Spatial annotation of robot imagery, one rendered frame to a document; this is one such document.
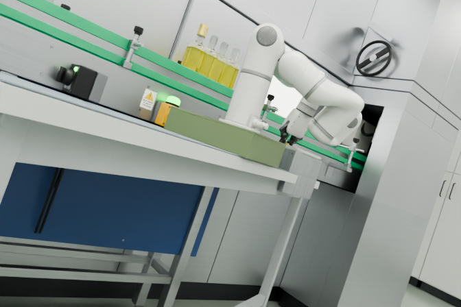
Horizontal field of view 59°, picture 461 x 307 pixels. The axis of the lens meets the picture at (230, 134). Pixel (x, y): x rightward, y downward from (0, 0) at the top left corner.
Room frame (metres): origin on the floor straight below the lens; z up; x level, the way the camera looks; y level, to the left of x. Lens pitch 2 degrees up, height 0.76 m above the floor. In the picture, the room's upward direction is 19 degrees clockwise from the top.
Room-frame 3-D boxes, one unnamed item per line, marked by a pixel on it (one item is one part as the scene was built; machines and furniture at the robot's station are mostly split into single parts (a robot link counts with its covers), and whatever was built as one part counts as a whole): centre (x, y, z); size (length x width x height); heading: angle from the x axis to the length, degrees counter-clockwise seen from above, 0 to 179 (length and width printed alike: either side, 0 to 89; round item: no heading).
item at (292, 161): (1.63, -0.22, 0.79); 0.27 x 0.17 x 0.08; 40
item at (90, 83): (1.10, 0.42, 0.79); 0.08 x 0.08 x 0.08; 40
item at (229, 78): (1.62, 0.09, 0.99); 0.06 x 0.06 x 0.21; 40
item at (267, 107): (1.61, -0.09, 0.95); 0.17 x 0.03 x 0.12; 40
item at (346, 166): (2.02, -0.58, 0.90); 0.17 x 0.05 x 0.23; 40
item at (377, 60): (2.24, -0.62, 1.49); 0.21 x 0.05 x 0.21; 40
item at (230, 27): (1.90, -0.03, 1.15); 0.90 x 0.03 x 0.34; 130
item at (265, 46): (1.19, -0.01, 1.06); 0.13 x 0.10 x 0.16; 172
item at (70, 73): (1.07, 0.46, 0.79); 0.04 x 0.03 x 0.04; 40
